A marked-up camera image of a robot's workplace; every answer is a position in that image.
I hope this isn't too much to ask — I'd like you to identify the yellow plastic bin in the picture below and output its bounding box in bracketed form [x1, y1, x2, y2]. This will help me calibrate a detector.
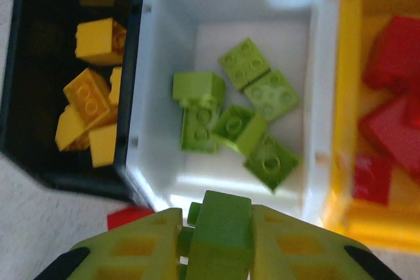
[323, 0, 420, 249]

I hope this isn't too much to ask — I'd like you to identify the yellow lego brick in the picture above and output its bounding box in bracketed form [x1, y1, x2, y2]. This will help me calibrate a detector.
[89, 124, 118, 168]
[62, 68, 119, 130]
[54, 109, 93, 152]
[74, 17, 127, 66]
[109, 66, 123, 106]

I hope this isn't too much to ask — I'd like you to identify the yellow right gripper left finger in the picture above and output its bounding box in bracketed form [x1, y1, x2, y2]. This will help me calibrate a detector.
[32, 207, 184, 280]

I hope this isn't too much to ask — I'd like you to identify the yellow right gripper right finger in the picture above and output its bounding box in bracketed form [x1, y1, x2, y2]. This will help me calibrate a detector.
[251, 204, 400, 280]

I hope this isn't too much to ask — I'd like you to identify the red lego brick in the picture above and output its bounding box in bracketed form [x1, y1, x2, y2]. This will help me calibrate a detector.
[352, 154, 394, 207]
[362, 15, 420, 96]
[357, 94, 420, 184]
[107, 207, 155, 230]

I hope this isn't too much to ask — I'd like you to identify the white plastic bin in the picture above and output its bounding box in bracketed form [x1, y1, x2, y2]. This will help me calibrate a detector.
[123, 0, 341, 228]

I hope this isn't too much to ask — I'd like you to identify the black plastic bin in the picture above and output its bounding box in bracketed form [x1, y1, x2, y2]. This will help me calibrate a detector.
[0, 0, 155, 203]

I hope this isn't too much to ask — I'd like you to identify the green lego brick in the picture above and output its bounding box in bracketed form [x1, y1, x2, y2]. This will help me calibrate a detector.
[243, 135, 303, 192]
[173, 71, 226, 108]
[177, 190, 254, 280]
[243, 70, 301, 122]
[218, 37, 272, 90]
[179, 98, 221, 155]
[213, 105, 268, 155]

